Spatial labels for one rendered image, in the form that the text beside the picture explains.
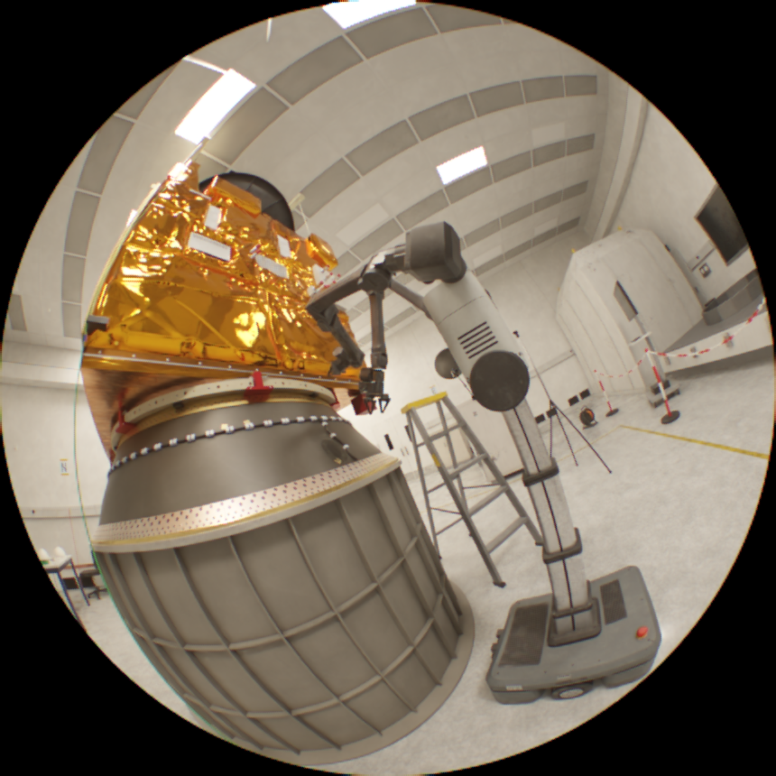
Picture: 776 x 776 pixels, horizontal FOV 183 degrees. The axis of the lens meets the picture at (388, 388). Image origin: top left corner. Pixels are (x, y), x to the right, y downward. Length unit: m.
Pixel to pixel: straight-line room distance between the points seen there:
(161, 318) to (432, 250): 1.03
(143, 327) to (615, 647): 2.01
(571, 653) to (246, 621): 1.05
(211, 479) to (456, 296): 0.92
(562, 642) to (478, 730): 0.50
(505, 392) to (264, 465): 0.77
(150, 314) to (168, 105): 3.46
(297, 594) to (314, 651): 0.24
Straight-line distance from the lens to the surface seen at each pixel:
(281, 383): 1.19
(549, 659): 1.12
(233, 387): 1.09
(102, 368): 1.07
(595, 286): 5.61
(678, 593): 1.55
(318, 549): 0.83
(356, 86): 4.21
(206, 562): 0.83
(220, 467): 0.88
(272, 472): 0.86
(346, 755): 1.43
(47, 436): 6.98
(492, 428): 4.05
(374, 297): 1.23
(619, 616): 1.18
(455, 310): 0.67
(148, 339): 1.11
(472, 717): 1.35
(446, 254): 0.56
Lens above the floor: 1.22
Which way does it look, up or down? 14 degrees up
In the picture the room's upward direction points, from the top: 22 degrees counter-clockwise
